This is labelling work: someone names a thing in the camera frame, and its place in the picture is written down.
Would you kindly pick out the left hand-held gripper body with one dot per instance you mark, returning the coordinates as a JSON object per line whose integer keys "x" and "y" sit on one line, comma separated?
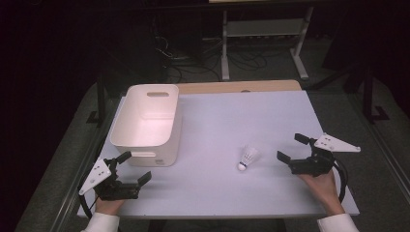
{"x": 111, "y": 190}

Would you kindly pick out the person's left hand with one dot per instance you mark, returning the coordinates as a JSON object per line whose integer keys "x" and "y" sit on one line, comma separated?
{"x": 108, "y": 206}

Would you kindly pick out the person's right white sleeve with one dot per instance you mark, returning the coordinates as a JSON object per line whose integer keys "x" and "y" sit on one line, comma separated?
{"x": 338, "y": 223}

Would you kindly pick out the person's white sleeve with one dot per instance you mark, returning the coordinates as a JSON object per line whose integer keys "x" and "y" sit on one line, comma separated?
{"x": 338, "y": 223}
{"x": 101, "y": 223}

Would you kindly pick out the white feather shuttlecock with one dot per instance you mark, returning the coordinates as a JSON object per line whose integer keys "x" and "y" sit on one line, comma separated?
{"x": 247, "y": 158}

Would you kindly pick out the black metal stand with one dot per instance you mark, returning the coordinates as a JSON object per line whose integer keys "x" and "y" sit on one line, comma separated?
{"x": 101, "y": 100}
{"x": 370, "y": 96}

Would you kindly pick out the person's left white sleeve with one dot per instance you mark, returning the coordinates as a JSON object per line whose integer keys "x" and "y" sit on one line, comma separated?
{"x": 101, "y": 223}

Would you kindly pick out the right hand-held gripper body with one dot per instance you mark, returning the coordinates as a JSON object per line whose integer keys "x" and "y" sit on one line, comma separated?
{"x": 314, "y": 164}

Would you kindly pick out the white plastic storage bin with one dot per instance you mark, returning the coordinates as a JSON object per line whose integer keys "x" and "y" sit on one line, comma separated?
{"x": 145, "y": 129}

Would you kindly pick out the white metal desk frame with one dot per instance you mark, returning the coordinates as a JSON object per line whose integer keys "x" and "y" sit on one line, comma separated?
{"x": 264, "y": 28}

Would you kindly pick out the person's right hand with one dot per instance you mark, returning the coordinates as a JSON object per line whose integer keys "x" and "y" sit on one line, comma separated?
{"x": 324, "y": 190}

